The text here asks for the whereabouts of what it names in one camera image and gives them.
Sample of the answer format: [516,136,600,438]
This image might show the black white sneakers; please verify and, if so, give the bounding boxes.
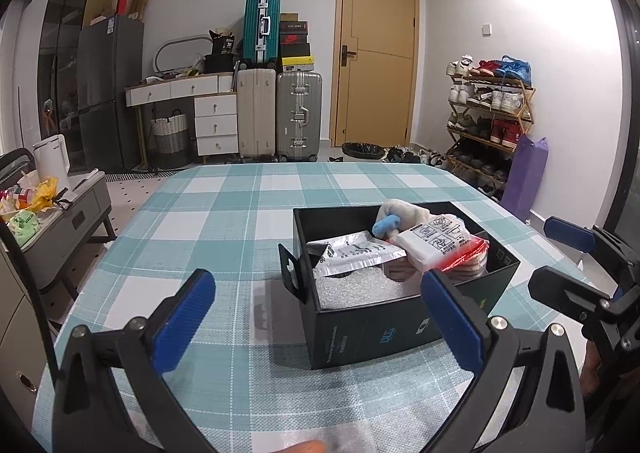
[382,146,447,168]

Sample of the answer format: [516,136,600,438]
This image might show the white small appliance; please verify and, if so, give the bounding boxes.
[32,134,73,189]

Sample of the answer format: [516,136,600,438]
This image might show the clear bag of white shoelaces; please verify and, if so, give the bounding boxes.
[387,253,488,284]

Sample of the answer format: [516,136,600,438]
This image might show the dark glass cabinet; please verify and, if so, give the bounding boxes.
[37,0,101,164]

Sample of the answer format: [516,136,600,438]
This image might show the beige cabinet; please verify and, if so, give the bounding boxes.
[0,233,56,434]

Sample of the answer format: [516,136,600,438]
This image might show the white plush toy blue cap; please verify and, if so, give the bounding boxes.
[371,198,436,240]

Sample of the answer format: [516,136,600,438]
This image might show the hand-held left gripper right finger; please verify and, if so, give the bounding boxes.
[420,269,586,453]

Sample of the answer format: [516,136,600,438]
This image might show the person's right hand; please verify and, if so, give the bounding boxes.
[580,347,603,399]

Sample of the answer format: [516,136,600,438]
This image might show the dark glass sliding door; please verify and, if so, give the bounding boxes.
[602,0,640,244]

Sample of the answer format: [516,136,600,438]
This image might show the beige suitcase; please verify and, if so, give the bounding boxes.
[236,67,277,160]

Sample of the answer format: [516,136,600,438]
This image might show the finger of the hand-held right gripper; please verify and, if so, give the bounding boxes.
[544,216,626,274]
[527,265,613,329]

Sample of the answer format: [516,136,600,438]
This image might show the white desk with drawers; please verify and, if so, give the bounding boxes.
[125,73,240,169]

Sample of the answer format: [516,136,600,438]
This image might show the grey refrigerator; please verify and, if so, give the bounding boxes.
[77,16,146,171]

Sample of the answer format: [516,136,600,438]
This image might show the red-sealed white packet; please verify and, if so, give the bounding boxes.
[397,216,488,274]

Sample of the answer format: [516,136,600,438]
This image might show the yellow plastic bag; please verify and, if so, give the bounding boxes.
[27,177,58,211]

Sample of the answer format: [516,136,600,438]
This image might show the black trash bin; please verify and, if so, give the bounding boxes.
[342,142,385,160]

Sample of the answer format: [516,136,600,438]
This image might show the silver suitcase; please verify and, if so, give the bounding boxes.
[275,70,323,161]

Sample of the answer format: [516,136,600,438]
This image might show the purple fabric bag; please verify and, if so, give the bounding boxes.
[502,134,548,224]

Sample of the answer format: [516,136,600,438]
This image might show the oval mirror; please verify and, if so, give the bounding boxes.
[154,33,217,75]

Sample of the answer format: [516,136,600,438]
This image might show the woven laundry basket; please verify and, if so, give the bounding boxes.
[151,109,190,169]

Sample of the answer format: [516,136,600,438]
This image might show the wooden shoe rack with shoes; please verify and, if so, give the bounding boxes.
[446,54,532,194]

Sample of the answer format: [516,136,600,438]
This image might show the tan wooden door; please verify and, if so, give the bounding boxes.
[330,0,418,146]

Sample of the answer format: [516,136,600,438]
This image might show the green plastic pack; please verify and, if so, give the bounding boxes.
[7,210,43,239]

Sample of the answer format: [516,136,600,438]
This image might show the black chair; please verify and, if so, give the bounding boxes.
[0,148,36,184]

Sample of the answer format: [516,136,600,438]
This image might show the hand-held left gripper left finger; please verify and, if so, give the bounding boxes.
[52,269,217,453]

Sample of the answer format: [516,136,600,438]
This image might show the grey side cabinet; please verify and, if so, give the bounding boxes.
[0,170,118,301]

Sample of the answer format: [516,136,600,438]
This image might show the black paper bag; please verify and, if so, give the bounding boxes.
[204,29,237,74]

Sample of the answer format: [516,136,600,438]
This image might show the black cardboard box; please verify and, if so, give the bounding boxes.
[277,200,521,371]

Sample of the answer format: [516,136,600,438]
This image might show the silver plastic packet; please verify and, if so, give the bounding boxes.
[306,230,406,279]

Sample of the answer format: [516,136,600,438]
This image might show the teal suitcase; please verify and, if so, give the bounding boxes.
[242,0,282,69]

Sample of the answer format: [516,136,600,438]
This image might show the teal plaid tablecloth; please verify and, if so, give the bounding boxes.
[35,162,591,453]

